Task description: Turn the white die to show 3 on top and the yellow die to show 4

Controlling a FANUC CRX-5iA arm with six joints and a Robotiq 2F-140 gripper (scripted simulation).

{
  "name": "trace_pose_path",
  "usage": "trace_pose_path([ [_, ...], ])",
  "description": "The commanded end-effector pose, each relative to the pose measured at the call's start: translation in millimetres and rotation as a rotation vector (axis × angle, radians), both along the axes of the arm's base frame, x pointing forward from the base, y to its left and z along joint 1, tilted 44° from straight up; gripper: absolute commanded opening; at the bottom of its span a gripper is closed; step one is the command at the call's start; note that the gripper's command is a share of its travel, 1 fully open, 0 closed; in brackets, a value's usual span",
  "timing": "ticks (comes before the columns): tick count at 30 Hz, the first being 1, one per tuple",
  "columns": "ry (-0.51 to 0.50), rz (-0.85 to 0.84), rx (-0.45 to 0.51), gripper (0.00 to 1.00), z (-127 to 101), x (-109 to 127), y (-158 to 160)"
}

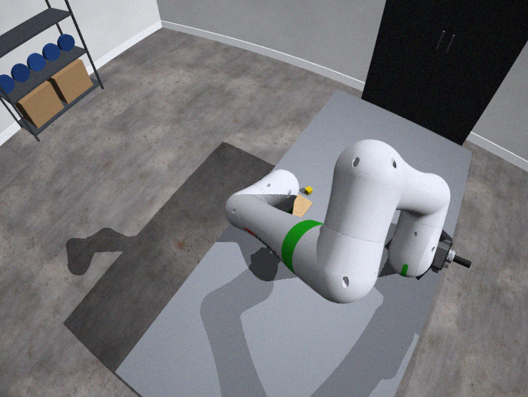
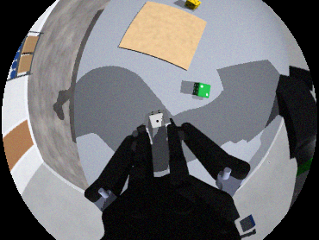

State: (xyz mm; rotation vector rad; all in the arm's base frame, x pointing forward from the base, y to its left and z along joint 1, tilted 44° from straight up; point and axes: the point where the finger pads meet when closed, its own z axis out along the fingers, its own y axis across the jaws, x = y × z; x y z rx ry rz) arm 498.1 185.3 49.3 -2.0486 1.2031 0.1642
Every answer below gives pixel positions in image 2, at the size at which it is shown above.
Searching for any green die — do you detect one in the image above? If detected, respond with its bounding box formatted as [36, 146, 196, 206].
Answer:
[193, 82, 210, 98]

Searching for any white die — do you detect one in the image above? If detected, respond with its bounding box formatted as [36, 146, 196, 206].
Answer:
[149, 110, 165, 128]

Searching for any yellow die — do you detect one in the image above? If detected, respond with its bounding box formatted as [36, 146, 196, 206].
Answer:
[185, 0, 201, 9]

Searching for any tan square mat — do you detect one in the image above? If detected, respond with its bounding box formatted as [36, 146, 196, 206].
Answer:
[119, 1, 207, 70]

